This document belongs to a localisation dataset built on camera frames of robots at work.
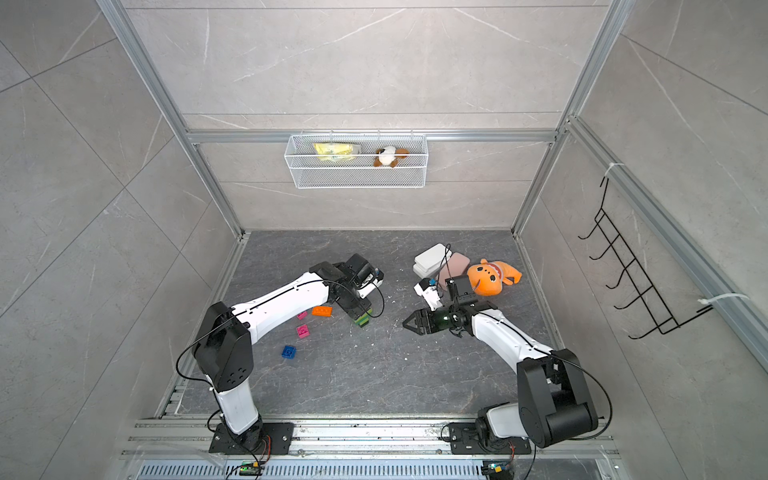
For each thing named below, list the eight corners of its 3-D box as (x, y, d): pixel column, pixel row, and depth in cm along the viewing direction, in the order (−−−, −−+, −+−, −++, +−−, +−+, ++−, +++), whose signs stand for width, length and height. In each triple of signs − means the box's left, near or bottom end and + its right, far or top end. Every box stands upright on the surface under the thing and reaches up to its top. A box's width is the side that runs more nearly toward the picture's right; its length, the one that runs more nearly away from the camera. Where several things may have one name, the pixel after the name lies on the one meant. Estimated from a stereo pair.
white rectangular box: (424, 282, 107) (426, 272, 102) (411, 269, 110) (412, 260, 106) (451, 262, 113) (454, 253, 108) (438, 251, 116) (440, 242, 112)
